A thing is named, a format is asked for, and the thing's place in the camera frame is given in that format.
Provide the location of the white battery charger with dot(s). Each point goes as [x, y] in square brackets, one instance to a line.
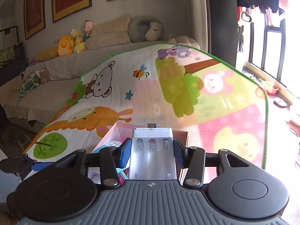
[152, 154]

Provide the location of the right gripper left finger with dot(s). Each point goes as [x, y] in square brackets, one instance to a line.
[111, 158]

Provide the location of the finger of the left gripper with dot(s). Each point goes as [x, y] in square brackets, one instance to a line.
[38, 166]

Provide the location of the beige covered sofa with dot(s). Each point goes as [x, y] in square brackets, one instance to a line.
[44, 102]

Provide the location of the cartoon animal play mat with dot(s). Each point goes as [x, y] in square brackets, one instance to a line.
[173, 86]

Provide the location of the small doll plush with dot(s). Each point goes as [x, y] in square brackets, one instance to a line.
[88, 27]

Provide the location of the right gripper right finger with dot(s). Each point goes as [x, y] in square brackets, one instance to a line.
[193, 159]

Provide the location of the blue tissue packet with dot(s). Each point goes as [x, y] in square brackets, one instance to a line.
[113, 144]

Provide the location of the red gold framed picture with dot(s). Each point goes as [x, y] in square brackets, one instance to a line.
[33, 17]

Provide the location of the yellow duck plush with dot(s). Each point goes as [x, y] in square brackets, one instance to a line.
[66, 45]

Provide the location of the grey neck pillow bear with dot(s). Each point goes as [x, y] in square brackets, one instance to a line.
[144, 28]

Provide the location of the green knitted cloth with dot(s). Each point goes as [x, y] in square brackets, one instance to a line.
[30, 84]

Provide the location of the pink cardboard box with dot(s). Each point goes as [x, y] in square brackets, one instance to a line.
[119, 132]

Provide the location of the beige cushion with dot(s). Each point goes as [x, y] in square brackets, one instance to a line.
[111, 33]

